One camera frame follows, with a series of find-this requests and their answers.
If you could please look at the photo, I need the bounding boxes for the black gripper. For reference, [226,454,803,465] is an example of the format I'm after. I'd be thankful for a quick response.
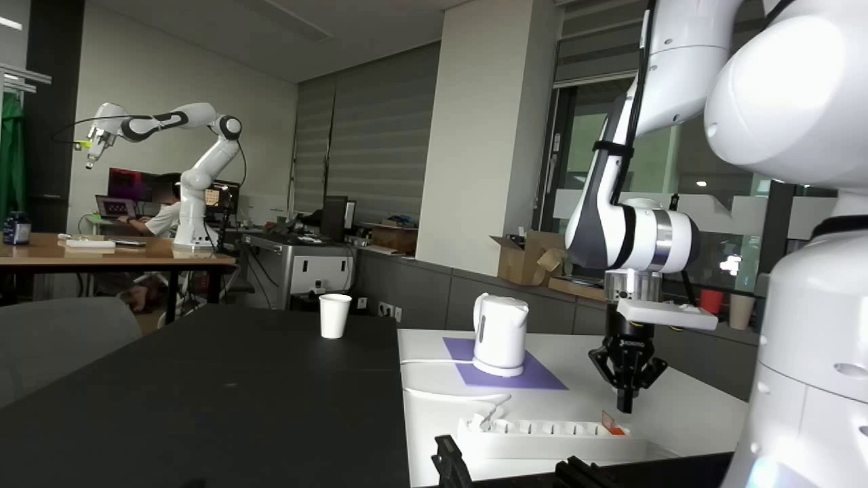
[590,310,668,412]

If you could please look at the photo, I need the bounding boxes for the white power strip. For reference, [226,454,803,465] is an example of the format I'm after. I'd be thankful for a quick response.
[458,415,632,440]

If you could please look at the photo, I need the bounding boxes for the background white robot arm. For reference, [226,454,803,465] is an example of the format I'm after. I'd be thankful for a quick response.
[74,104,243,252]

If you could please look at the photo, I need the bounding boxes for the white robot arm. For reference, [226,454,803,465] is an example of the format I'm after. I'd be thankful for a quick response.
[564,0,868,488]

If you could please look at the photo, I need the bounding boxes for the purple mat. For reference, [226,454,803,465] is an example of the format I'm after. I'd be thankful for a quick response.
[441,333,571,394]

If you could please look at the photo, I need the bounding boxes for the white electric kettle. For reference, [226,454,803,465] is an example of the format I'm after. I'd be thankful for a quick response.
[473,294,530,377]

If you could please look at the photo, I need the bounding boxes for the cardboard box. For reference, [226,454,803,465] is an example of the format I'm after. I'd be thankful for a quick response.
[497,232,568,287]

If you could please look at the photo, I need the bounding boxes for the white paper cup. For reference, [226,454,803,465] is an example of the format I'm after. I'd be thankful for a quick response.
[320,294,354,340]

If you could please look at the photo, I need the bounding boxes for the grey cabinet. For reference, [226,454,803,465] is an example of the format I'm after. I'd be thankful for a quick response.
[243,233,359,313]

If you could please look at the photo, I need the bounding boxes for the dark grey table panel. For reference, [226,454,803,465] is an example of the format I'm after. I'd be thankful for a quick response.
[0,306,409,488]

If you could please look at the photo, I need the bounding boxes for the seated person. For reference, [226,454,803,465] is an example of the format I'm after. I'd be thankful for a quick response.
[129,173,180,236]

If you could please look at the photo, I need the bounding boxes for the grey chair back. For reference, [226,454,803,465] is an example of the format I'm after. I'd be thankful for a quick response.
[0,298,142,408]

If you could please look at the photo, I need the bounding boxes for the wooden desk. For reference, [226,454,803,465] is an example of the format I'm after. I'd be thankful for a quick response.
[0,233,237,322]

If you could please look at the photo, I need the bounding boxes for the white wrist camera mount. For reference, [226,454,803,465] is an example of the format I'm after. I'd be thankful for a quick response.
[617,298,720,332]

